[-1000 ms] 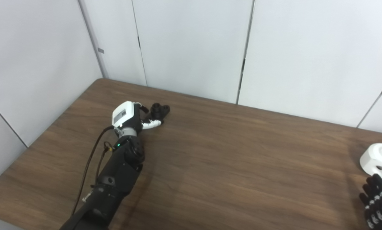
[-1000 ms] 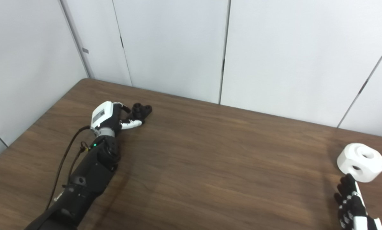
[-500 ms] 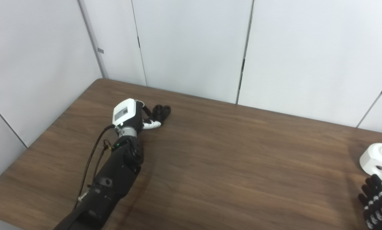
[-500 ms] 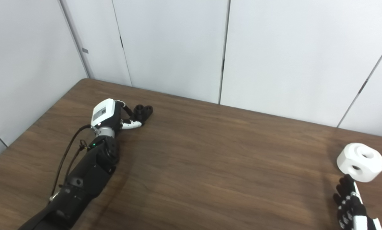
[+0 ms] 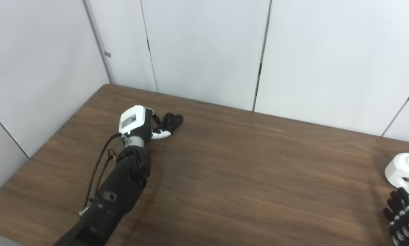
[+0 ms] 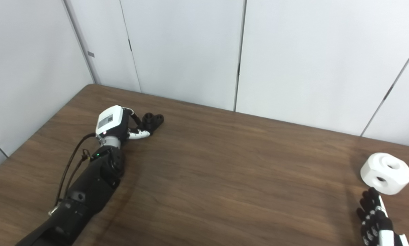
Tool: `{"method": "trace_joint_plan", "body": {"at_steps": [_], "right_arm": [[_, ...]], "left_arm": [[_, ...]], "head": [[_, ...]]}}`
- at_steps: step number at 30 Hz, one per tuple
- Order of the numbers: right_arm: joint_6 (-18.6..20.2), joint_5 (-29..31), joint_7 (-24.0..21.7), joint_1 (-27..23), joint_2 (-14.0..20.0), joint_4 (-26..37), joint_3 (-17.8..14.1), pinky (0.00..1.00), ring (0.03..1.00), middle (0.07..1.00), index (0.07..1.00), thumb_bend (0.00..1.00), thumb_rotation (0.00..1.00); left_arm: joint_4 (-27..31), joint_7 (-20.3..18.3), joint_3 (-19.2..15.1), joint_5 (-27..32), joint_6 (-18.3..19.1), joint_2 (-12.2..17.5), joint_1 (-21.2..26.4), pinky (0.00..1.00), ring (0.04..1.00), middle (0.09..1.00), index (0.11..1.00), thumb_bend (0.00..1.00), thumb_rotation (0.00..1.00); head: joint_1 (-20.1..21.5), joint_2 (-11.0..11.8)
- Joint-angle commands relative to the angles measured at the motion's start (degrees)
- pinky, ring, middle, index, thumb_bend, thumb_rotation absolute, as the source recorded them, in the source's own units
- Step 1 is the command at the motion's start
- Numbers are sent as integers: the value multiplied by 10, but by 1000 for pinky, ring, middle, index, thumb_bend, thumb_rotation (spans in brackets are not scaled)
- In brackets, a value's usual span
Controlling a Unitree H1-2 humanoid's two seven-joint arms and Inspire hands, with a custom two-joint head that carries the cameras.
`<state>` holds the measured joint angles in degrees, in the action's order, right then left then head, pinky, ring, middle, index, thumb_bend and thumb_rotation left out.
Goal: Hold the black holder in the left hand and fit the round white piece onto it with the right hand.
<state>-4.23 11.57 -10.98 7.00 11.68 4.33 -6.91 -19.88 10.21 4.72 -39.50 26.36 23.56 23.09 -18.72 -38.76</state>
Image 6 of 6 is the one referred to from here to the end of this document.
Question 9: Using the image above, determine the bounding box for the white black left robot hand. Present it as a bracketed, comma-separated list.
[95, 105, 153, 142]

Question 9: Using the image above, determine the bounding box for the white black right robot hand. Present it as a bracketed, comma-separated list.
[356, 187, 409, 246]

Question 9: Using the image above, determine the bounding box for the black flanged holder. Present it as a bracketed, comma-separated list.
[141, 113, 164, 132]

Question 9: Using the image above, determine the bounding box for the round white piece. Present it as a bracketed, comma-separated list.
[360, 153, 409, 195]

